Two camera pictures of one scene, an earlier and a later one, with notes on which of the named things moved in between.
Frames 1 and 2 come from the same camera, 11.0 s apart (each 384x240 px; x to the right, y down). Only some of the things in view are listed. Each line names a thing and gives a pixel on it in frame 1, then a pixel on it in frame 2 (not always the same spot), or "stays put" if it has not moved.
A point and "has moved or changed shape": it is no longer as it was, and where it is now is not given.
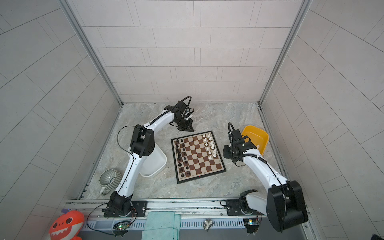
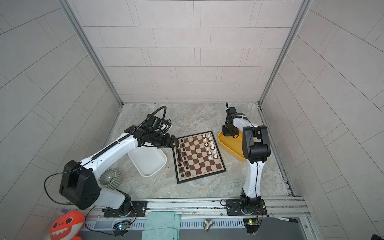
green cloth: (162, 225) stays put
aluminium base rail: (95, 207) stays put
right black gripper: (225, 153) -> (225, 132)
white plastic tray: (154, 163) stays put
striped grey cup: (109, 179) stays put
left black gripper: (187, 126) -> (171, 141)
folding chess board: (196, 156) stays put
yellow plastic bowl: (258, 137) has moved or changed shape
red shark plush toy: (67, 226) stays put
